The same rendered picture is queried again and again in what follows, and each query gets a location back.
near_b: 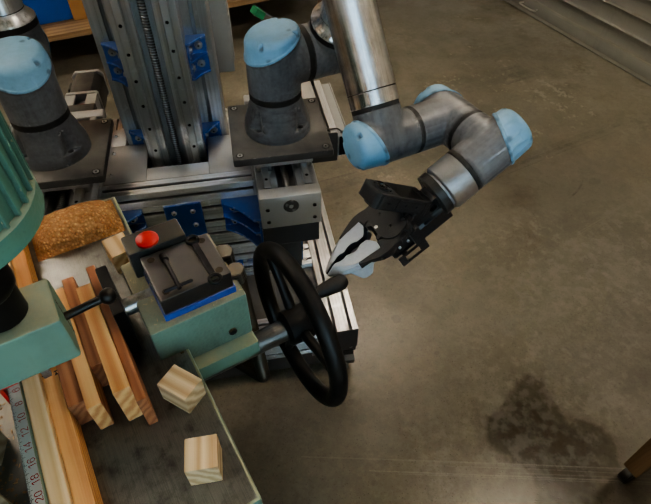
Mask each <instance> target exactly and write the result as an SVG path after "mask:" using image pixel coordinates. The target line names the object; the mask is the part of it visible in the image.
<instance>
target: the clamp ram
mask: <svg viewBox="0 0 651 504"><path fill-rule="evenodd" d="M95 272H96V274H97V277H98V279H99V282H100V284H101V287H102V289H104V288H112V289H114V290H115V291H116V293H117V299H116V301H115V302H114V303H112V304H110V305H109V307H110V310H111V312H112V315H113V317H114V319H115V321H116V323H117V325H118V327H119V329H120V331H121V333H122V335H123V337H124V339H125V341H126V343H127V345H128V347H129V349H130V351H131V353H132V354H135V353H137V352H139V351H142V347H141V344H140V342H139V339H138V337H137V335H136V332H135V330H134V327H133V325H132V323H131V320H130V318H129V316H130V315H132V314H135V313H137V312H139V310H138V308H137V302H138V301H140V300H143V299H145V298H147V297H150V296H152V295H153V293H152V291H151V289H150V288H148V289H145V290H143V291H140V292H138V293H135V294H133V295H130V296H128V297H125V298H123V299H121V297H120V295H119V293H118V291H117V288H116V286H115V284H114V282H113V280H112V277H111V275H110V273H109V271H108V269H107V266H106V265H104V266H101V267H99V268H96V269H95Z"/></svg>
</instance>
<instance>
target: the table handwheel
mask: <svg viewBox="0 0 651 504"><path fill-rule="evenodd" d="M269 267H270V270H271V272H272V275H273V277H274V279H275V282H276V285H277V287H278V290H279V293H280V296H281V299H282V302H283V304H284V307H285V310H282V311H280V308H279V306H278V303H277V300H276V297H275V294H274V290H273V286H272V282H271V278H270V272H269ZM253 271H254V277H255V282H256V286H257V290H258V294H259V297H260V300H261V303H262V306H263V309H264V312H265V314H266V317H267V319H268V322H269V324H270V325H268V326H266V327H264V328H261V329H259V330H257V331H255V332H253V333H254V334H255V336H256V338H257V339H258V341H259V347H260V352H259V353H257V354H255V355H253V356H251V357H249V358H247V359H245V360H243V361H241V362H239V363H236V364H234V365H232V366H230V367H228V368H226V369H224V370H222V371H220V372H218V373H216V374H214V375H212V376H210V377H208V378H206V379H204V381H206V380H208V379H210V378H212V377H214V376H217V375H219V374H221V373H223V372H225V371H227V370H229V369H231V368H233V367H235V366H237V365H239V364H241V363H243V362H245V361H247V360H249V359H251V358H253V357H256V356H258V355H260V354H262V353H264V352H266V351H268V350H270V349H272V348H274V347H276V346H278V345H279V346H280V348H281V350H282V352H283V354H284V355H285V357H286V359H287V361H288V363H289V364H290V366H291V368H292V369H293V371H294V372H295V374H296V376H297V377H298V378H299V380H300V381H301V383H302V384H303V385H304V387H305V388H306V389H307V390H308V392H309V393H310V394H311V395H312V396H313V397H314V398H315V399H316V400H317V401H318V402H320V403H321V404H323V405H325V406H328V407H337V406H339V405H340V404H342V403H343V401H344V400H345V398H346V396H347V392H348V374H347V367H346V363H345V358H344V355H343V351H342V348H341V345H340V342H339V339H338V336H337V333H336V331H335V328H334V326H333V323H332V321H331V318H330V316H329V314H328V312H327V310H326V308H325V305H324V303H323V301H322V300H321V298H320V296H319V294H318V292H317V290H316V288H315V287H314V285H313V283H312V282H311V280H310V279H309V277H308V275H307V274H306V272H305V271H304V270H303V268H302V267H301V265H300V264H299V263H298V262H297V260H296V259H295V258H294V257H293V256H292V255H291V254H290V253H289V252H288V251H287V250H286V249H285V248H284V247H282V246H281V245H279V244H277V243H275V242H272V241H265V242H262V243H260V244H259V245H258V246H257V247H256V249H255V251H254V255H253ZM283 275H284V276H285V278H286V279H287V280H288V282H289V283H290V285H291V287H292V288H293V290H294V291H295V293H296V295H297V297H298V298H299V300H300V302H301V303H298V304H295V303H294V300H293V298H292V296H291V293H290V291H289V288H288V286H287V283H286V281H285V278H284V276H283ZM315 335H316V336H317V339H318V341H319V343H318V342H317V340H316V339H315V338H314V336H315ZM301 342H304V343H305V344H306V345H307V346H308V348H309V349H310V350H311V351H312V352H313V353H314V355H315V356H316V357H317V359H318V360H319V361H320V363H321V364H322V365H323V367H324V368H325V369H326V371H327V372H328V377H329V388H328V387H327V386H326V385H324V384H323V383H322V382H321V381H320V380H319V378H318V377H317V376H316V375H315V374H314V372H313V371H312V370H311V368H310V367H309V365H308V364H307V362H306V361H305V359H304V358H303V356H302V354H301V353H300V351H299V349H298V347H297V346H296V345H297V344H299V343H301Z"/></svg>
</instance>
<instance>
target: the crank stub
mask: <svg viewBox="0 0 651 504"><path fill-rule="evenodd" d="M347 286H348V279H347V278H346V276H345V275H341V274H338V275H336V276H333V277H331V278H329V279H327V280H326V281H324V282H322V283H321V284H319V285H318V286H316V287H315V288H316V290H317V292H318V294H319V296H320V298H324V297H327V296H330V295H333V294H336V293H339V292H341V291H342V290H344V289H346V287H347Z"/></svg>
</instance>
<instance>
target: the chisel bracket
mask: <svg viewBox="0 0 651 504"><path fill-rule="evenodd" d="M19 290H20V292H21V293H22V295H23V296H24V298H25V299H26V301H27V303H28V312H27V314H26V316H25V317H24V319H23V320H22V321H21V322H20V323H19V324H18V325H16V326H15V327H13V328H12V329H10V330H8V331H5V332H2V333H0V390H2V389H4V388H6V387H8V386H11V385H13V384H15V383H18V382H20V381H22V380H25V379H27V378H29V377H32V376H34V375H36V374H39V373H41V372H43V371H45V370H48V369H50V368H52V367H55V366H57V365H59V364H62V363H64V362H66V361H69V360H71V359H73V358H76V357H78V356H79V355H80V354H81V351H80V347H79V344H78V341H77V338H76V335H75V331H74V329H73V326H72V323H71V320H70V319H69V320H66V319H65V316H64V313H63V312H65V311H67V310H66V309H65V307H64V305H63V304H62V302H61V300H60V298H59V297H58V295H57V293H56V292H55V290H54V288H53V287H52V285H51V283H50V282H49V281H48V280H47V279H43V280H40V281H38V282H35V283H32V284H30V285H27V286H24V287H22V288H19Z"/></svg>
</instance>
